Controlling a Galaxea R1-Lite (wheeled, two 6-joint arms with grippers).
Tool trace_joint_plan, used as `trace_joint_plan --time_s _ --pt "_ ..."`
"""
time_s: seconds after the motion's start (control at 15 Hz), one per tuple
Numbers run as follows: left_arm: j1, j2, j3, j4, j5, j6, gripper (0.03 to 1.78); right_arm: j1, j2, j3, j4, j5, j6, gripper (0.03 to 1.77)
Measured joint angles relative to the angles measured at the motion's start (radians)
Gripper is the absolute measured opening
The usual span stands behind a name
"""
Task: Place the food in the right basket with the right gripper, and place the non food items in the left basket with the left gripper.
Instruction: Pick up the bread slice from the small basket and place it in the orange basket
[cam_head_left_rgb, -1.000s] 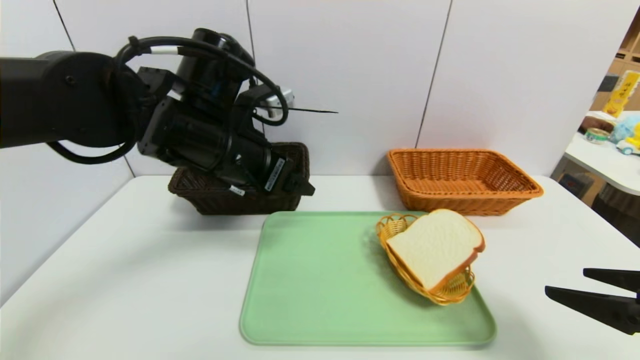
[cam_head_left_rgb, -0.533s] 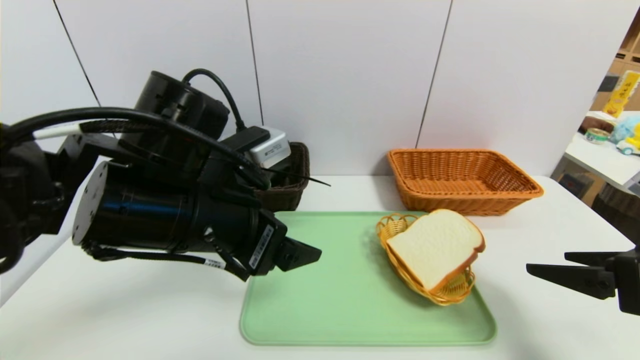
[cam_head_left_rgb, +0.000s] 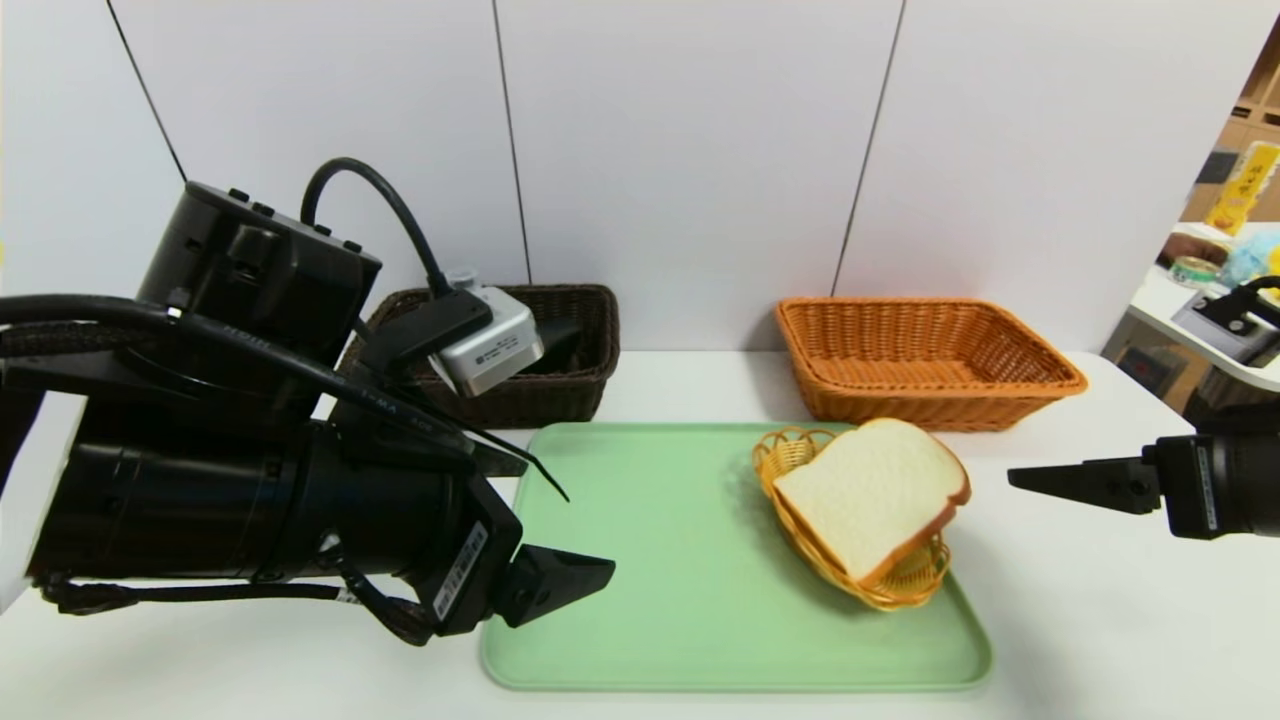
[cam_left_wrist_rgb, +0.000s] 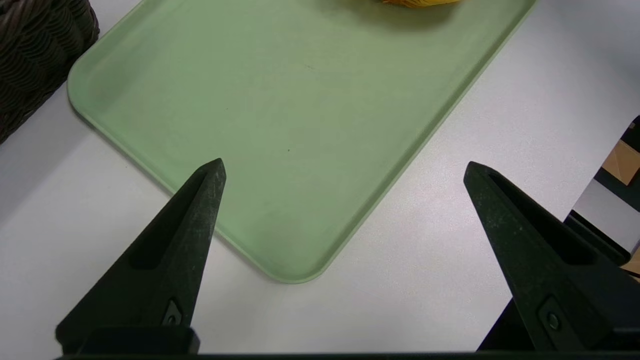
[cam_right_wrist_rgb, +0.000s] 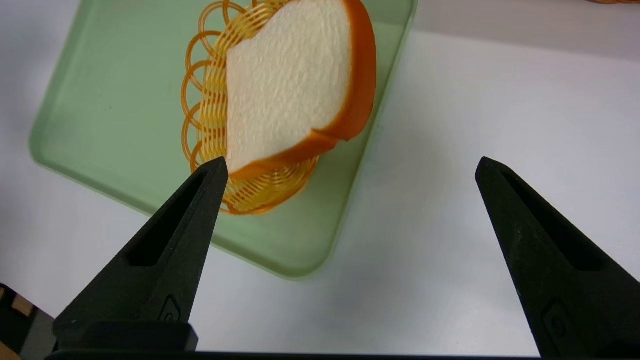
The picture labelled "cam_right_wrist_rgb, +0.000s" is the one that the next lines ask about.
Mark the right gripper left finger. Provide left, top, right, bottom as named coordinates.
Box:
left=52, top=157, right=230, bottom=353

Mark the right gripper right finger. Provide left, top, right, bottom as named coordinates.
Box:
left=475, top=157, right=640, bottom=360

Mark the small yellow wicker basket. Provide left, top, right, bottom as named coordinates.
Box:
left=181, top=0, right=321, bottom=216

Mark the light green plastic tray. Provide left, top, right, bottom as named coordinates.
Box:
left=29, top=0, right=419, bottom=279

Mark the white bread slice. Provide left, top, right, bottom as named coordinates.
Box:
left=226, top=0, right=378, bottom=181

